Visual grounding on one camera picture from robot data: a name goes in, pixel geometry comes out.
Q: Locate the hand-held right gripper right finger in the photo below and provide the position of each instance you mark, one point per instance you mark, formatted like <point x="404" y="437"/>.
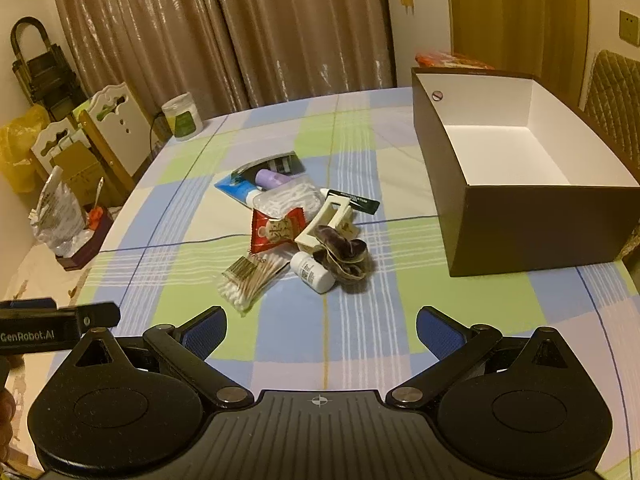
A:
<point x="440" y="332"/>

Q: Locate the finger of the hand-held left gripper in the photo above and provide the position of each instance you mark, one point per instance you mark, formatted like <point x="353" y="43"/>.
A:
<point x="30" y="303"/>
<point x="100" y="315"/>

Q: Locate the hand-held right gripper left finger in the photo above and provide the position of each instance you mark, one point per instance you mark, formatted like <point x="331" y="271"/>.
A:
<point x="200" y="332"/>

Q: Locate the wooden cotton swabs packet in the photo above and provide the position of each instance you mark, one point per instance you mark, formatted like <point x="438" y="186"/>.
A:
<point x="250" y="280"/>

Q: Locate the brown velvet scrunchie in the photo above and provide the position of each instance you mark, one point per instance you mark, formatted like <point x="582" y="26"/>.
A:
<point x="345" y="255"/>

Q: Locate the brown cardboard box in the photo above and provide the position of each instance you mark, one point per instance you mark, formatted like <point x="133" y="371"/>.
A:
<point x="505" y="225"/>

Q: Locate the red snack packet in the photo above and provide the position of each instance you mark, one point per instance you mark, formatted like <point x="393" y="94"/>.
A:
<point x="275" y="230"/>

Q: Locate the small white bottle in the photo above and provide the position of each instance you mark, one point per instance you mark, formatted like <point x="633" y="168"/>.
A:
<point x="312" y="271"/>

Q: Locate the blue toothpaste tube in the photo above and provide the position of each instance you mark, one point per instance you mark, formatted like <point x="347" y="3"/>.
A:
<point x="235" y="191"/>

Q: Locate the dark green lip gel tube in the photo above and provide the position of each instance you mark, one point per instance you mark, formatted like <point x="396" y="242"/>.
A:
<point x="355" y="201"/>

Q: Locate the cream hair clip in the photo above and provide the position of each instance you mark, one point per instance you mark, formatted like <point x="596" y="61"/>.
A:
<point x="325" y="220"/>

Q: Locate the clear cotton swab bag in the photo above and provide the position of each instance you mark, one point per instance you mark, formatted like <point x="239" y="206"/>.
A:
<point x="290" y="199"/>

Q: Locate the purple bottle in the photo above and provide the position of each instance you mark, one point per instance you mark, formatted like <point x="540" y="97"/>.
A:
<point x="272" y="178"/>

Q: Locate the dark green sachet packet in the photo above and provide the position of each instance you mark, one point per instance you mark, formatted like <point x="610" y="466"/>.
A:
<point x="280" y="162"/>

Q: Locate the checkered cloth desktop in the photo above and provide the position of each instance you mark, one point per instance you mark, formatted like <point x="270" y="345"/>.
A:
<point x="390" y="150"/>

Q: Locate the person's left hand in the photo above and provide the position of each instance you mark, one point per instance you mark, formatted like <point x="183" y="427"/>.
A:
<point x="5" y="422"/>

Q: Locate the dark red wooden box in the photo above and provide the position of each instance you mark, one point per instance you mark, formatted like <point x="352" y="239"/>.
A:
<point x="85" y="250"/>

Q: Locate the silver foil bag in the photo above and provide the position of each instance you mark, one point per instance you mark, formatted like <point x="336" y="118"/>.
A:
<point x="57" y="215"/>

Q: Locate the flat cardboard box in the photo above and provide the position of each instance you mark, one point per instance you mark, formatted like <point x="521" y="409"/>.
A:
<point x="80" y="170"/>

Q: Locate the yellow plastic bag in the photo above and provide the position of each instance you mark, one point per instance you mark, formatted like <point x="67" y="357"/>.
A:
<point x="17" y="155"/>

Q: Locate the white wooden chair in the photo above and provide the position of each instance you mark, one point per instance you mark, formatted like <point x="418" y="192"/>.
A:
<point x="47" y="142"/>
<point x="122" y="130"/>

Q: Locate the white jar green label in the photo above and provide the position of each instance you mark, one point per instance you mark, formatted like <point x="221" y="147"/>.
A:
<point x="182" y="117"/>

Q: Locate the dark folding step ladder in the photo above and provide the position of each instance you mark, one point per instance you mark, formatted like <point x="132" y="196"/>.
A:
<point x="45" y="72"/>

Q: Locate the red instant noodle bowl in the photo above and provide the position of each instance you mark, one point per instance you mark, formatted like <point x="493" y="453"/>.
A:
<point x="450" y="60"/>

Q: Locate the quilted chair cushion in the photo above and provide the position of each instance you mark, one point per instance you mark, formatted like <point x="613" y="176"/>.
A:
<point x="615" y="100"/>

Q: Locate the beige curtain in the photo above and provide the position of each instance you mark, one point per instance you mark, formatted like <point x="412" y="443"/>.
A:
<point x="225" y="25"/>

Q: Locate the wooden door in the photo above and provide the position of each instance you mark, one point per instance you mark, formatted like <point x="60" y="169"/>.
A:
<point x="510" y="10"/>

